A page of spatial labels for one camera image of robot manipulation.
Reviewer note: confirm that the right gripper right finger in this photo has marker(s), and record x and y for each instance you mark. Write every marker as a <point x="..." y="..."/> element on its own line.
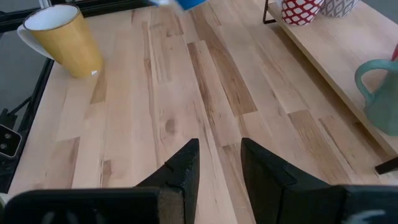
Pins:
<point x="273" y="193"/>

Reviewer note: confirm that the grey white ikat mug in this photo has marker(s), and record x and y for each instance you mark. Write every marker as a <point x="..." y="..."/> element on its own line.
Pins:
<point x="339" y="7"/>

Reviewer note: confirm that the wooden shelf black frame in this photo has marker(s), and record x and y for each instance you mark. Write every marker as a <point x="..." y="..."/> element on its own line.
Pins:
<point x="335" y="56"/>

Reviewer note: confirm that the red white lattice mug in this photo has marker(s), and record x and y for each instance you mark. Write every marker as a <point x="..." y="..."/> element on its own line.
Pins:
<point x="300" y="12"/>

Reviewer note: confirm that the cream white mug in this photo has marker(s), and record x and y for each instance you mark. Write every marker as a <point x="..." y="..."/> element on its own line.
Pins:
<point x="65" y="46"/>

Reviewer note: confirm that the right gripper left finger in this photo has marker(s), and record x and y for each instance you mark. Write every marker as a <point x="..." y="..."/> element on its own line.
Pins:
<point x="183" y="186"/>

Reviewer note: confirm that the blue mug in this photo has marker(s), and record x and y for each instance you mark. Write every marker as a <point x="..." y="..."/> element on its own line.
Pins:
<point x="189" y="3"/>

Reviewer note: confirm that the pale teal green mug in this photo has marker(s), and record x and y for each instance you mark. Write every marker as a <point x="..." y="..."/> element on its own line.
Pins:
<point x="385" y="112"/>

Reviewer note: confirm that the black table-level camera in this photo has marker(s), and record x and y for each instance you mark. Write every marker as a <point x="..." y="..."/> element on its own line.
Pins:
<point x="9" y="141"/>

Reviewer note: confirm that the red and white mug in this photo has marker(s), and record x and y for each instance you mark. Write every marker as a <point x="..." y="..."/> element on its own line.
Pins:
<point x="395" y="53"/>

